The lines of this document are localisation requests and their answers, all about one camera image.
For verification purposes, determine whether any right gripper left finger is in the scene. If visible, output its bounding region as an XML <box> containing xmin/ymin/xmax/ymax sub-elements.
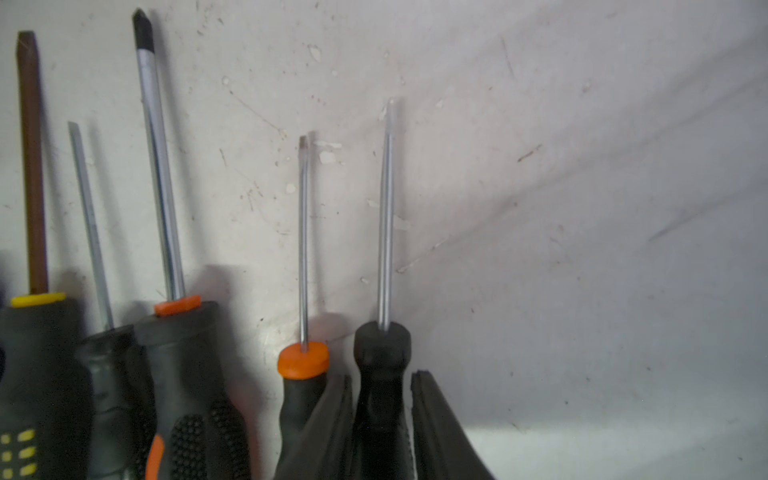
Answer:
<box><xmin>274</xmin><ymin>375</ymin><xmax>353</xmax><ymax>479</ymax></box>

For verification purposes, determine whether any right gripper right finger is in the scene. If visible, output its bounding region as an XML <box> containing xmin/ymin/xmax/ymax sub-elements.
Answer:
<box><xmin>411</xmin><ymin>370</ymin><xmax>494</xmax><ymax>479</ymax></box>

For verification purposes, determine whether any black ribbed screwdriver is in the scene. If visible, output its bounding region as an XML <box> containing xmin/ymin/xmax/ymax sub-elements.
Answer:
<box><xmin>352</xmin><ymin>99</ymin><xmax>414</xmax><ymax>479</ymax></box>

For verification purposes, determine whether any black orange-band screwdriver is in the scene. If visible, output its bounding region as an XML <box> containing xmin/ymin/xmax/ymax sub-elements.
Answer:
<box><xmin>277</xmin><ymin>135</ymin><xmax>330</xmax><ymax>464</ymax></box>

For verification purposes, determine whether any black orange hex-collar screwdriver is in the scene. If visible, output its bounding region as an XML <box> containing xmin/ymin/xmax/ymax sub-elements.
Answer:
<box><xmin>132</xmin><ymin>9</ymin><xmax>251</xmax><ymax>479</ymax></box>

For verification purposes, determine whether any thin black precision screwdriver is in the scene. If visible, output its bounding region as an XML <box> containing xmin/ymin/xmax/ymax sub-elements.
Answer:
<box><xmin>68</xmin><ymin>121</ymin><xmax>146</xmax><ymax>479</ymax></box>

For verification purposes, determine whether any long yellow-dotted flathead screwdriver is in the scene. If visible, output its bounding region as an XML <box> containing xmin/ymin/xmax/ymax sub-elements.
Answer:
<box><xmin>1</xmin><ymin>31</ymin><xmax>79</xmax><ymax>479</ymax></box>

